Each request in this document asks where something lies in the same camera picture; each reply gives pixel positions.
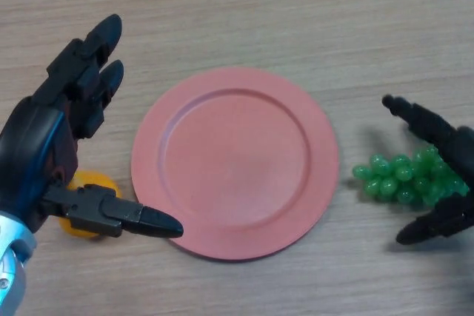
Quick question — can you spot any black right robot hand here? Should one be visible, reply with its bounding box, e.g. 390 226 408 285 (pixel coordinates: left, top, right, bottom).
381 94 474 246

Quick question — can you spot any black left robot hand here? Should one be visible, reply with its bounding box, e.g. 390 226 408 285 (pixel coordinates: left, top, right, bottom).
0 13 185 240

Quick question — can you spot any green grape bunch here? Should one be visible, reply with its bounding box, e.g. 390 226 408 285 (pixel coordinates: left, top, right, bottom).
351 145 470 206

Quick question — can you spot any pink round plate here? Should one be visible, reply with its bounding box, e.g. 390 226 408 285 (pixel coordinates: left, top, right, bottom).
131 67 340 262

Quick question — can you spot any yellow pear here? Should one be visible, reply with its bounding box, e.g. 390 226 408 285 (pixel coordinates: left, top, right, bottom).
59 170 122 239

